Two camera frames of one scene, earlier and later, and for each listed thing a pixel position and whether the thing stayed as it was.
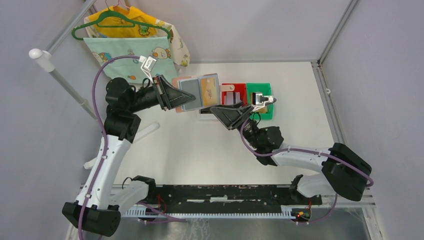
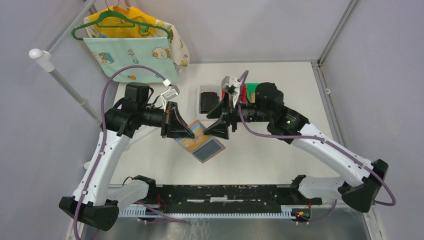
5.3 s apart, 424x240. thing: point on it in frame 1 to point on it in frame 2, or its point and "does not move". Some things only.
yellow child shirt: x=132 y=14 does not move
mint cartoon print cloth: x=103 y=49 does not move
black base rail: x=230 y=198 does not move
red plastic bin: x=239 y=87 does not move
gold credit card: x=209 y=89 to x=200 y=139
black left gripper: x=170 y=96 to x=166 y=123
